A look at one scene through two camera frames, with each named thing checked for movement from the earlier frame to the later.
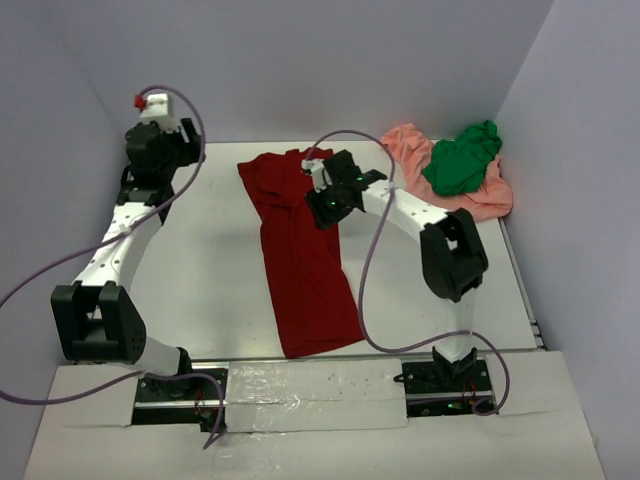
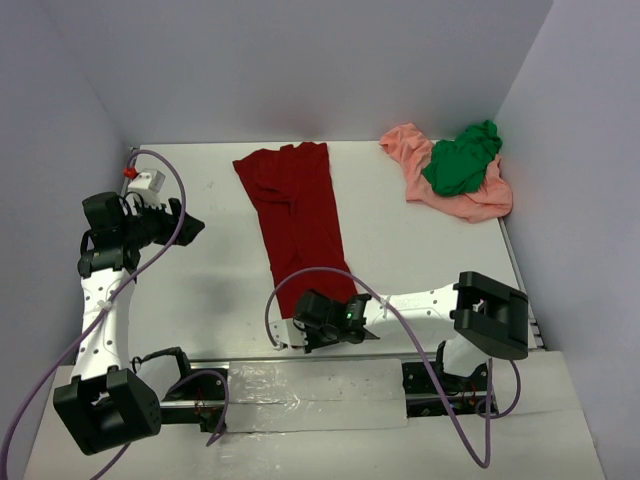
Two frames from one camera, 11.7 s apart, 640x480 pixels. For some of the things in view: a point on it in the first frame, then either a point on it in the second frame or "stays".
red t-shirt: (318, 309) stays
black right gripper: (323, 216) -> (312, 342)
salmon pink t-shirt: (411, 147) stays
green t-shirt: (458, 166) stays
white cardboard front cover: (334, 421) stays
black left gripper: (192, 151) -> (169, 222)
